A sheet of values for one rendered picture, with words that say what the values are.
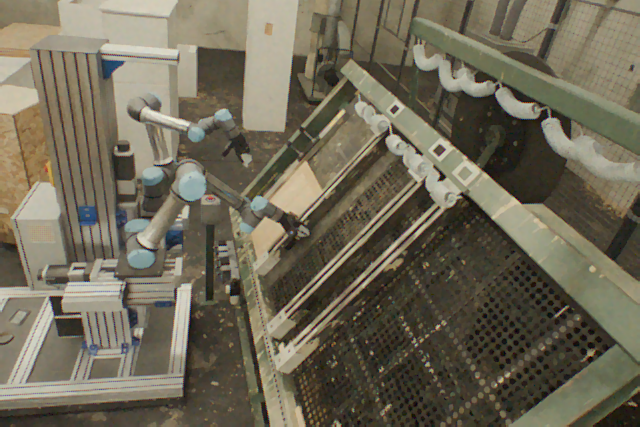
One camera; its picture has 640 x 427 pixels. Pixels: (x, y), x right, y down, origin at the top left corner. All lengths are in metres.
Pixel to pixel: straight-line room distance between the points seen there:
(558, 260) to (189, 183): 1.39
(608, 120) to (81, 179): 2.20
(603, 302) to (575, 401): 0.26
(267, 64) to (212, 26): 4.50
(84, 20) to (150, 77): 1.98
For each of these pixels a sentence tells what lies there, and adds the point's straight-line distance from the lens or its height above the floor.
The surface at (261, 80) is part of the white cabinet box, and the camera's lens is 6.09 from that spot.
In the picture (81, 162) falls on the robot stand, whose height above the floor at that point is 1.52.
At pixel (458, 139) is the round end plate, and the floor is 1.70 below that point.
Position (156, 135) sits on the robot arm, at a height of 1.45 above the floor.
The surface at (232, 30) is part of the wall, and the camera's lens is 10.41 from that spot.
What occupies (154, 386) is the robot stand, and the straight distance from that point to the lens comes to 2.88.
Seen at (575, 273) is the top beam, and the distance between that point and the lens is 1.39.
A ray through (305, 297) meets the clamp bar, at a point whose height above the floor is 1.14.
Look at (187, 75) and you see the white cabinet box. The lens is 7.32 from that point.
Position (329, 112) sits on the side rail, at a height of 1.57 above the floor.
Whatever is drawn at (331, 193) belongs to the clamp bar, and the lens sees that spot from 2.25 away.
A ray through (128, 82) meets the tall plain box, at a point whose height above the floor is 1.09.
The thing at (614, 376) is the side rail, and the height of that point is 1.75.
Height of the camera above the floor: 2.58
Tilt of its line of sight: 30 degrees down
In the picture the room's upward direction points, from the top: 9 degrees clockwise
